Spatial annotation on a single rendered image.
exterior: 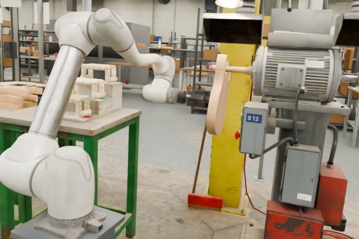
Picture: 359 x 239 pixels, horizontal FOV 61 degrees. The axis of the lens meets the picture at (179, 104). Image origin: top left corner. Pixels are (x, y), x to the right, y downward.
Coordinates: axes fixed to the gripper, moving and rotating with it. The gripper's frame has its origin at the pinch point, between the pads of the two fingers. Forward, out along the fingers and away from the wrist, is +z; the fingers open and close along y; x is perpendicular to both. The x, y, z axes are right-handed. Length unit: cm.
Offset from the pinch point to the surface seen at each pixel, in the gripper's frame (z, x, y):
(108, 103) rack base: -64, -9, -3
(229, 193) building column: 6, -64, -110
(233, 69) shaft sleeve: 8.4, 16.5, 6.9
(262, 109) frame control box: 25.6, -6.1, 35.1
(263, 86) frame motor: 24.6, 7.7, 13.0
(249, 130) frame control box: 21.5, -15.0, 32.4
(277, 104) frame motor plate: 31.8, 0.0, 12.9
